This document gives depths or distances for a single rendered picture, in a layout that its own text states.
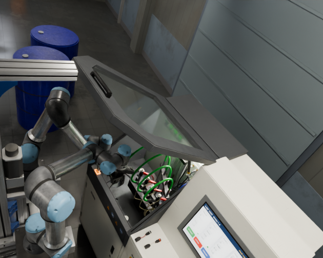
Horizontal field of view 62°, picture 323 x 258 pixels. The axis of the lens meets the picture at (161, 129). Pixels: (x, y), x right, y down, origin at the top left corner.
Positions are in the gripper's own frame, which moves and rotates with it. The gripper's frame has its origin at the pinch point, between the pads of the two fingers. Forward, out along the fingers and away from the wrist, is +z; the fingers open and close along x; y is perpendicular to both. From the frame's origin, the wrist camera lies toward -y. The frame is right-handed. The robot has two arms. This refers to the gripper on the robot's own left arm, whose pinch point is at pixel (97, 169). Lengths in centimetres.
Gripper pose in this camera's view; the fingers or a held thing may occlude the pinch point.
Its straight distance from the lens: 216.3
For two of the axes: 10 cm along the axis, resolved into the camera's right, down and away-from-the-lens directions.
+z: -2.8, 7.3, 6.3
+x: -5.3, -6.6, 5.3
